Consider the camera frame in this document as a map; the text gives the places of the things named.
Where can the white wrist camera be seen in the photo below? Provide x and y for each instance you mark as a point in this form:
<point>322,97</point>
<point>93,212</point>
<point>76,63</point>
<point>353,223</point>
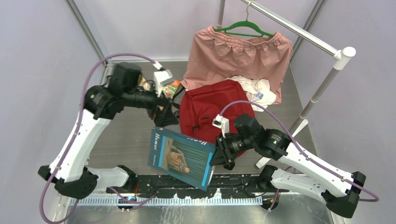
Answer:
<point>162,78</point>
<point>222,123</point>

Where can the silver white clothes rack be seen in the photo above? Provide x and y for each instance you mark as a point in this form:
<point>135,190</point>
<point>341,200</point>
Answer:
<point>309,65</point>

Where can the teal Humor book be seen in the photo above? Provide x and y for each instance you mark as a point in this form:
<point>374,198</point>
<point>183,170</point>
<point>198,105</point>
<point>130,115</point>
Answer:
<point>180,156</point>

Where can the white crumpled cloth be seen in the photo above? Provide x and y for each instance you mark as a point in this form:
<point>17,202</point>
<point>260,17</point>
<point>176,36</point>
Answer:
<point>256,90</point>

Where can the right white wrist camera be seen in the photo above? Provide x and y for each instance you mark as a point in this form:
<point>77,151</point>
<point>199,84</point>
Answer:
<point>222,123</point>

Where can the green clothes hanger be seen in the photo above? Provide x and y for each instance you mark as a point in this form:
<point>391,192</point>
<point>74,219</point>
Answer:
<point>245,24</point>

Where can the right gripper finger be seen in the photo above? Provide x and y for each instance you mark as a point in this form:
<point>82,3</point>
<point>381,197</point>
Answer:
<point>219,157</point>
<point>230,152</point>

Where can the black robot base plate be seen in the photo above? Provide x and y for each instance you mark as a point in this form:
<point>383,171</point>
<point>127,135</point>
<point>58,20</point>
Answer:
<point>227,185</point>

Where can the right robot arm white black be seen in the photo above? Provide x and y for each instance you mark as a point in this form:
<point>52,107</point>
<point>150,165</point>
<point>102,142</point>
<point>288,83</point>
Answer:
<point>338,190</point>

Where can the orange treehouse book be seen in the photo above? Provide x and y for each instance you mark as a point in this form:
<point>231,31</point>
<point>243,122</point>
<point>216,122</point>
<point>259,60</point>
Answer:
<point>171,89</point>

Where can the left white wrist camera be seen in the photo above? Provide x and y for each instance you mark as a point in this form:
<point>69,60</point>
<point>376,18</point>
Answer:
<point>162,78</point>

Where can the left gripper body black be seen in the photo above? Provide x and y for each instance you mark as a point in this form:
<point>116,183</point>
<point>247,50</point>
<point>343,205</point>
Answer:
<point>155,112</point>

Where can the pink skirt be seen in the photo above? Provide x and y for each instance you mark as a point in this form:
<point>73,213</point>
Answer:
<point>215,56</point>

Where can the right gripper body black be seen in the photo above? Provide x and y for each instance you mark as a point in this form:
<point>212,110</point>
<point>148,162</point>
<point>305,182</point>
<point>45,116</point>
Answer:
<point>237,143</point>

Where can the green treehouse book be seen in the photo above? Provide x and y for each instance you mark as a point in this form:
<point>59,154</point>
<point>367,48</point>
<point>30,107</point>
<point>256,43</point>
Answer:
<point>145,85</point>

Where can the red backpack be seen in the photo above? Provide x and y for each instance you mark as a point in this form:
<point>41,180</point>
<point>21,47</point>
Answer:
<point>200,106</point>

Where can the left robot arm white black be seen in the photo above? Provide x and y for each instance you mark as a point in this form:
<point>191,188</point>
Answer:
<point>69,171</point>

